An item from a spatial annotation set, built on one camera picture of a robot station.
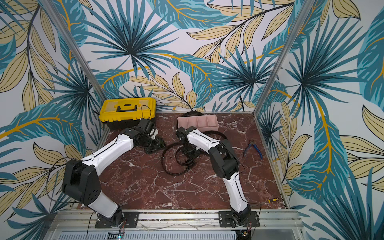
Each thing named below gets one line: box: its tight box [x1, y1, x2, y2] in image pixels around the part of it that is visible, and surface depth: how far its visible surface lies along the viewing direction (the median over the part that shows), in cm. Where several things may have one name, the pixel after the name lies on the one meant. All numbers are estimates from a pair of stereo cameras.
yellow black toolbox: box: [99, 97, 157, 130], surface depth 100 cm
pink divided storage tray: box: [177, 114, 220, 132], surface depth 112 cm
